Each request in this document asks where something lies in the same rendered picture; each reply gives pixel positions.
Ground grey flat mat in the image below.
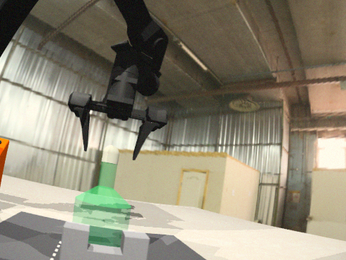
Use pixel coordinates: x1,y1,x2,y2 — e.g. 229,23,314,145
0,211,207,260

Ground green glass bottle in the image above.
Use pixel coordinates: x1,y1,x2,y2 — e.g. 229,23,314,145
72,145,131,247

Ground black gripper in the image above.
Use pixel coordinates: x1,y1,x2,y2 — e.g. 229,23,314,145
67,71,168,160

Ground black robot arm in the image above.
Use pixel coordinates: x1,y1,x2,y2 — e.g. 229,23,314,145
0,0,168,97

